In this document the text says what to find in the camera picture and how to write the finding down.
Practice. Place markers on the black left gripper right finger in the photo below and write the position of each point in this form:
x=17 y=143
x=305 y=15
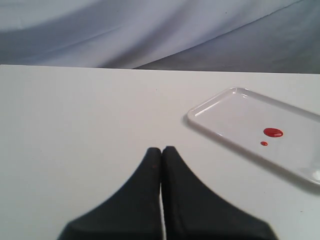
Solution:
x=193 y=212

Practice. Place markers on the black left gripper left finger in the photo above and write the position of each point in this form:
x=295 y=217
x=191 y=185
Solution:
x=132 y=213

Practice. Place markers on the small red liquid drop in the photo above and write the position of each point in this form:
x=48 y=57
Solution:
x=263 y=143

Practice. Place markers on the red sauce drops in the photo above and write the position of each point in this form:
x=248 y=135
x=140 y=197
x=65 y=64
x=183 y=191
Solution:
x=273 y=132

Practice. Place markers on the white rectangular plate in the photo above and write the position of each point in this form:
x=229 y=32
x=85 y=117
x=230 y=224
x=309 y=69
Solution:
x=237 y=117

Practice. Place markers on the white backdrop cloth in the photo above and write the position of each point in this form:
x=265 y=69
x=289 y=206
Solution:
x=272 y=36

